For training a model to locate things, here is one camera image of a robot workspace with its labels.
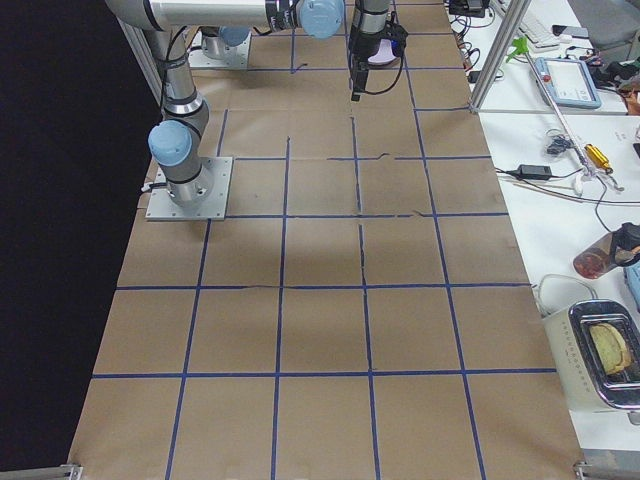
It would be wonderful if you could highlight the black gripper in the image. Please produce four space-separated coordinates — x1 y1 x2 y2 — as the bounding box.
348 28 381 102

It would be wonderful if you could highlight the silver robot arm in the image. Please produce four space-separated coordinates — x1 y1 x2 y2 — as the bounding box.
200 26 250 60
107 1 345 207

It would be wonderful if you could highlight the lilac plate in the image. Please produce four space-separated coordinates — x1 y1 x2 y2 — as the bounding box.
368 39 399 69

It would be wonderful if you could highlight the long metal rod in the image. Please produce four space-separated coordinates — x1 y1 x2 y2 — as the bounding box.
522 49 624 193

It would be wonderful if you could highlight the black power adapter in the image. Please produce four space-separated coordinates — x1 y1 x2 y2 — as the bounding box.
516 164 553 181

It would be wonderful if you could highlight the white keyboard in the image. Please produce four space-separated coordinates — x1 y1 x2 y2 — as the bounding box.
489 0 560 52

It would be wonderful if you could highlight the yellow tool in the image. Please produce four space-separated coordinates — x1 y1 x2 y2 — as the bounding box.
584 144 613 174

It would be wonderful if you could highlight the toast slice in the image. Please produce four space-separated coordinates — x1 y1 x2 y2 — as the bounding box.
589 323 632 375

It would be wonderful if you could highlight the white toaster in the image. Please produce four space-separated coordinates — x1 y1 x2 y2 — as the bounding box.
543 299 639 414

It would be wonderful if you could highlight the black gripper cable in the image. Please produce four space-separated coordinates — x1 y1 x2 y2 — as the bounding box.
364 14 410 96

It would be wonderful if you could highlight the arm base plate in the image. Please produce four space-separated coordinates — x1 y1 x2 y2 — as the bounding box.
145 157 234 221
189 32 251 70

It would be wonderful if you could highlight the aluminium frame post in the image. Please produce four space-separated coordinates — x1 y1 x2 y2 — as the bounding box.
469 0 530 113

